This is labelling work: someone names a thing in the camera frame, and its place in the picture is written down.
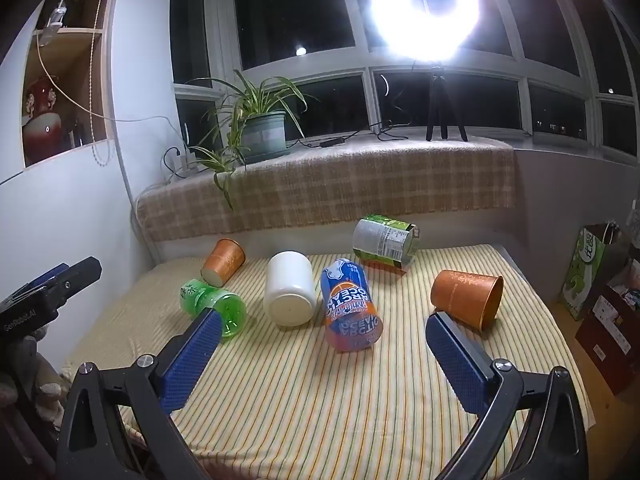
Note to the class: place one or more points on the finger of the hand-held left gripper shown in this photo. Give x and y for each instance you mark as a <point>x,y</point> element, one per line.
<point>42,280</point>
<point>80,272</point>

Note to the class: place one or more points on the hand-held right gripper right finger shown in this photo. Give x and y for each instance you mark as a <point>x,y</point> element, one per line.
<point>455,360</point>

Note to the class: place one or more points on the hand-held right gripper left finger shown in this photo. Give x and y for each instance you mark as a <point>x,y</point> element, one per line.
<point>192,355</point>

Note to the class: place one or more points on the blue orange drink bottle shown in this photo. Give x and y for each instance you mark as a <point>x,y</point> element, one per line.
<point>350,305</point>

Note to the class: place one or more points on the large orange cup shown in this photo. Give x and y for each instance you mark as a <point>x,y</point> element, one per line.
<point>462,295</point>

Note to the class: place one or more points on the small orange cup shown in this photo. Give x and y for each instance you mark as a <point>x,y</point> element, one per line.
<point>222,261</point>

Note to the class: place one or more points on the person's left hand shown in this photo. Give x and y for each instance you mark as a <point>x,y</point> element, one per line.
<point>35,365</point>

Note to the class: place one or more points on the green plastic bottle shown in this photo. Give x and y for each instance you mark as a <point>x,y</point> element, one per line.
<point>210,300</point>

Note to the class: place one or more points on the yellow striped cloth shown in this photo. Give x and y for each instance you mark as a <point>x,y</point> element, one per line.
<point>300,400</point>

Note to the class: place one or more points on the white plastic jar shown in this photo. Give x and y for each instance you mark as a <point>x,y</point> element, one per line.
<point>290,287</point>

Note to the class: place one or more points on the red round ornament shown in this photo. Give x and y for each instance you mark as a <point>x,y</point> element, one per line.
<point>42,135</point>

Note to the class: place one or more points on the dark red cardboard box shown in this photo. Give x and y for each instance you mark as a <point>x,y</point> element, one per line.
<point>607,340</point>

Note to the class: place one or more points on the green paper bag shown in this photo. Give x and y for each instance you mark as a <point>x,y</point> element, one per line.
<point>582,270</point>

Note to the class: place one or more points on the white power strip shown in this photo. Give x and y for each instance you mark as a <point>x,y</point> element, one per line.
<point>189,160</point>

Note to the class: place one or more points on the beige plaid blanket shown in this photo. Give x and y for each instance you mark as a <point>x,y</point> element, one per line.
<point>350,185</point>

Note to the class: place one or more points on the potted spider plant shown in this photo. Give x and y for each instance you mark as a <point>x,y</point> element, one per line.
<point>262,135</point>

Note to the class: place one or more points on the white clip device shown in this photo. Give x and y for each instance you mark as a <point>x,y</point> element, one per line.
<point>50,22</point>

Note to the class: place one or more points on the black tripod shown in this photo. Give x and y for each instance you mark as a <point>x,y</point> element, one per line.
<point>436,91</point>

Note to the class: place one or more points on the wooden wall shelf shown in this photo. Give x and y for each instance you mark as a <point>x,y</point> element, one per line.
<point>75,65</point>

